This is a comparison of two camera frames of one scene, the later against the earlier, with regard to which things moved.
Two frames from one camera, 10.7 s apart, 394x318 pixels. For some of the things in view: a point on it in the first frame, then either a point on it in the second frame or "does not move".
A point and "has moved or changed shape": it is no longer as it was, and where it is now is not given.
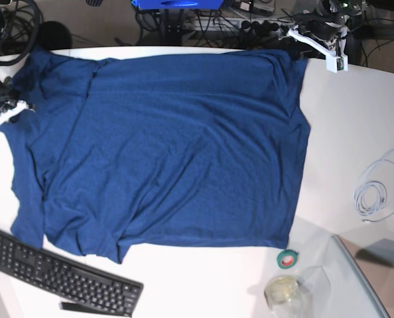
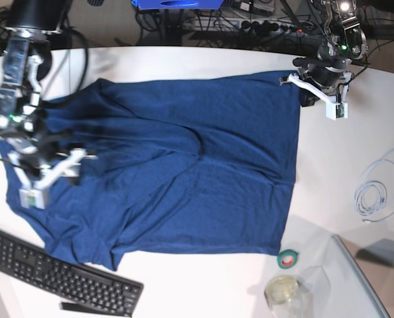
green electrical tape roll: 286,258 does not move
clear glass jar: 284,296 does not move
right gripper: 326,25 -> 326,71
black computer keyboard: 68,278 does not move
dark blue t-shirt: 194,149 has moved or changed shape
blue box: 178,4 does not move
